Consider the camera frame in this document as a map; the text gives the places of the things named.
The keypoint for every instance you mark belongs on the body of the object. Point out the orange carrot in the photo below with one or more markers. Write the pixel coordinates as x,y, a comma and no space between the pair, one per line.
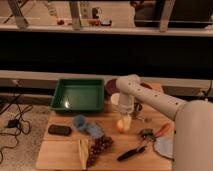
163,130

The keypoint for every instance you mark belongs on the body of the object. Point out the white cup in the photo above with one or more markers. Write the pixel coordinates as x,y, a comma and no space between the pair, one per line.
114,101

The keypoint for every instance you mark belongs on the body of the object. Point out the yellow red apple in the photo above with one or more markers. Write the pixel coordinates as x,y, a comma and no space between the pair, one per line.
119,126

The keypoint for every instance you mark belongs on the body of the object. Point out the blue cloth toy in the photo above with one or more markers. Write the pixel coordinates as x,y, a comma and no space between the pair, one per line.
93,129

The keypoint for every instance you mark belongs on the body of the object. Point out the wooden cutting board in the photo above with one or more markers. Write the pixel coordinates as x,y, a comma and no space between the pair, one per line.
59,155

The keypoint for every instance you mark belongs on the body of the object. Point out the black rectangular case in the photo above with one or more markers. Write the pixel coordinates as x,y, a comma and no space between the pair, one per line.
59,130

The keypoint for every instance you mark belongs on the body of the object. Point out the black power adapter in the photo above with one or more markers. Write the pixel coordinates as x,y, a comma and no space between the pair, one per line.
13,123

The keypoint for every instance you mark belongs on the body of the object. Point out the black handled knife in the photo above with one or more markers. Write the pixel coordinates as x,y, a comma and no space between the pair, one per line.
131,153

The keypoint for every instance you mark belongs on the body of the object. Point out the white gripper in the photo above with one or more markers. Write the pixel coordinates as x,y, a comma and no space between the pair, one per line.
126,106

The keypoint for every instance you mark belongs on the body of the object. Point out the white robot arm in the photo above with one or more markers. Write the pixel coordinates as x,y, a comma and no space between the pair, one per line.
193,123

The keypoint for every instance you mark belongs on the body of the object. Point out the bunch of dark grapes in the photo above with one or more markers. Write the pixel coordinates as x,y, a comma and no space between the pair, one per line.
99,146

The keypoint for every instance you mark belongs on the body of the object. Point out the maroon bowl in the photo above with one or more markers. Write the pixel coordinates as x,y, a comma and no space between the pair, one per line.
110,87

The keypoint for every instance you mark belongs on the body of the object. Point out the grey blue cloth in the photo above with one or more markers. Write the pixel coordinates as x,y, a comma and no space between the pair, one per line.
164,147

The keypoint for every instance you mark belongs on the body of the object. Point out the green plastic tray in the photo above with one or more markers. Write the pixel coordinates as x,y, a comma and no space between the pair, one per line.
78,95

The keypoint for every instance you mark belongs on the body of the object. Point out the small dark metal object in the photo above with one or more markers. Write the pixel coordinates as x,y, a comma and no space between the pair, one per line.
147,134

